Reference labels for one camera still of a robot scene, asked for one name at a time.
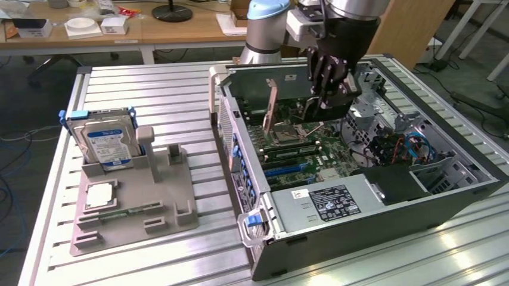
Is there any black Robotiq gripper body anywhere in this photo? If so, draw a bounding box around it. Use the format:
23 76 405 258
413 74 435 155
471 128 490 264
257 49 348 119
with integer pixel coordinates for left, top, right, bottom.
316 16 381 64

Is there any graphics card with black fan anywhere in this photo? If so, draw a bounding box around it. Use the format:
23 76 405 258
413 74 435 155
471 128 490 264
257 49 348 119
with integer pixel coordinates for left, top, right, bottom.
262 77 356 132

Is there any black RAM slot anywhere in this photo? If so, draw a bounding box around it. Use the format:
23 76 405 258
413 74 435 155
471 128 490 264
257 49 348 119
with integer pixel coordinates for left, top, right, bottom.
248 108 299 119
249 114 300 126

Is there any blue expansion slot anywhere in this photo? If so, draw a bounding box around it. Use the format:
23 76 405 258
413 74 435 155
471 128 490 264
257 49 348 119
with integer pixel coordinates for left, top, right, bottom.
265 162 316 178

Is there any silver perforated drive cage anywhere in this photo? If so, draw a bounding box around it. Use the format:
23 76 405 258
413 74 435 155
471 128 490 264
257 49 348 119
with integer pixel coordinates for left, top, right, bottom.
345 86 399 132

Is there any metal socket cover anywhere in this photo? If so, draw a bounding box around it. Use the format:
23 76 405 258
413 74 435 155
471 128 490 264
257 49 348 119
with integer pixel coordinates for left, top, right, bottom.
299 120 328 133

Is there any wooden cabinet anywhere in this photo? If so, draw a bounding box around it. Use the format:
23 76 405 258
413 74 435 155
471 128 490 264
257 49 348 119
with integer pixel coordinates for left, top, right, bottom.
364 0 458 65

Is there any green motherboard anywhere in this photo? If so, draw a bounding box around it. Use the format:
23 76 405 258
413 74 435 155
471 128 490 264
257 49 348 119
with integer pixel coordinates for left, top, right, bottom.
238 98 365 191

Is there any CPU socket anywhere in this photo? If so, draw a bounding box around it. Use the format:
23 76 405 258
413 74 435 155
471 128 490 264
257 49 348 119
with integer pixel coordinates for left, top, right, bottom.
273 122 308 144

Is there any black installed RAM stick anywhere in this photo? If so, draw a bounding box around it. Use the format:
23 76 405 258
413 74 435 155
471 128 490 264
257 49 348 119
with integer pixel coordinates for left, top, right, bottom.
262 142 323 161

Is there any white paper stack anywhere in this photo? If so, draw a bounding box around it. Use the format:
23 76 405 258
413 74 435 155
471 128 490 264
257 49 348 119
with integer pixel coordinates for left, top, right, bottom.
216 12 250 37

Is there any open cardboard box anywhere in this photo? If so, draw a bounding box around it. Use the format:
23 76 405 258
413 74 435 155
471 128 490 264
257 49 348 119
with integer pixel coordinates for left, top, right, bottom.
230 0 253 19

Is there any silver chipset heat sink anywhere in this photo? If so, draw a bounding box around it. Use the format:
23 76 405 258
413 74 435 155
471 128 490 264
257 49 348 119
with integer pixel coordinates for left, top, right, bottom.
319 169 344 181

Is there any black chair base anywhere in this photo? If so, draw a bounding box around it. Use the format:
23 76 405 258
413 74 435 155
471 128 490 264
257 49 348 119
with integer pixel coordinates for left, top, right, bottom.
452 91 509 116

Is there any black plastic shroud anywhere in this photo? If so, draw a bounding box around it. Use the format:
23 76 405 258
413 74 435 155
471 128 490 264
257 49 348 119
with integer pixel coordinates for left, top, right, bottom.
364 165 433 206

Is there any grey disk bay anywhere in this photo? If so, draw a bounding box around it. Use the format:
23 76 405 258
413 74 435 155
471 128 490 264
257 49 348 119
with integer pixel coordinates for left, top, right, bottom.
409 151 479 194

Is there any grey power supply unit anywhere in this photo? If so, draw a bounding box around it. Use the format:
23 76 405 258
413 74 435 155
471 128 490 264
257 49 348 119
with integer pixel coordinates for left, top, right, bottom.
270 174 389 235

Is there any black round stand base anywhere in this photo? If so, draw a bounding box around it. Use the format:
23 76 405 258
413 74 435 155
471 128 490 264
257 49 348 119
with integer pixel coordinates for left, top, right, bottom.
153 0 196 22

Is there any open black PC case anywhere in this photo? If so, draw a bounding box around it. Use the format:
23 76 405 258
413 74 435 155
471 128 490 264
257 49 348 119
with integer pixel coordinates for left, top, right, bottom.
206 57 509 282

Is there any small white labelled box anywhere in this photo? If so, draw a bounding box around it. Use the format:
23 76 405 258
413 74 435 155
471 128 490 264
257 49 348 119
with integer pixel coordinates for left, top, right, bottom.
99 16 132 36

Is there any hard disk in blue caddy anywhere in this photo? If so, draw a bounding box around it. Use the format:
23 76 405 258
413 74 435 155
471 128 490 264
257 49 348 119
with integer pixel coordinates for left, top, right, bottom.
58 105 141 172

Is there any white box with round top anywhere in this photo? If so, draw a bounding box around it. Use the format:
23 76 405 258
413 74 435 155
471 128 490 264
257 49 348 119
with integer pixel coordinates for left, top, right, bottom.
65 17 103 40

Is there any wooden desk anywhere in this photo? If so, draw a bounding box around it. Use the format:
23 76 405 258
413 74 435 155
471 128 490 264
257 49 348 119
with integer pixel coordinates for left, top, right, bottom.
0 0 359 65

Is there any silver CPU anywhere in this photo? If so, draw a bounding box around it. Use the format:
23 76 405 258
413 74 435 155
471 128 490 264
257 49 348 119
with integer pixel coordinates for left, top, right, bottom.
86 184 116 208

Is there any green RAM stick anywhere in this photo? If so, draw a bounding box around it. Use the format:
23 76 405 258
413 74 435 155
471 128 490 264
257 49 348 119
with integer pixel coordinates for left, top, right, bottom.
98 207 148 223

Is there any dark office chair base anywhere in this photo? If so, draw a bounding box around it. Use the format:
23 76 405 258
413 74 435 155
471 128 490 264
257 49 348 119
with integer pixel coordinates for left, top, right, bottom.
23 53 87 89

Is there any grey parts rack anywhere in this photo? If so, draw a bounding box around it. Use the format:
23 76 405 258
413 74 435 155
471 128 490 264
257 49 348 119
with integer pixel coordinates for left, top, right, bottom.
69 126 200 257

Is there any white box with black top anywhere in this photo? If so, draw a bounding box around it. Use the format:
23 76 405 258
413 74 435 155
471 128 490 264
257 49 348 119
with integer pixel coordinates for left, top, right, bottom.
11 18 54 39

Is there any brown cardboard box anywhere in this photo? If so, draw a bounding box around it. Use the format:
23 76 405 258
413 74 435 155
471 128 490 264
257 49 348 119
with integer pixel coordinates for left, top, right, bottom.
0 20 21 42

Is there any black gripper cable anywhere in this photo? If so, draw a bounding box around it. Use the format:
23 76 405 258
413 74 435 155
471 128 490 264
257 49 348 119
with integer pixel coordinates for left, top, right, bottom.
319 0 332 39

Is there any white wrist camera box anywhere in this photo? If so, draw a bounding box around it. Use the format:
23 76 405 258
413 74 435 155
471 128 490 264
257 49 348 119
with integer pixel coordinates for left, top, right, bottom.
287 8 324 43

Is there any black wire bundle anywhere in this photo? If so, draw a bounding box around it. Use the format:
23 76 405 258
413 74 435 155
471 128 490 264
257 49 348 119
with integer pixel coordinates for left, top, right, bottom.
364 132 409 167

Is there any blue wire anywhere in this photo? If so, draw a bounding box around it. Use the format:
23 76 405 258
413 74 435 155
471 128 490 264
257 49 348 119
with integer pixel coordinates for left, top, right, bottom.
405 130 439 163

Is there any white table frame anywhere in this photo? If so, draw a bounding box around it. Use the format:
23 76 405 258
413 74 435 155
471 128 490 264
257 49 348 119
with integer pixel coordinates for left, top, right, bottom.
436 0 509 82

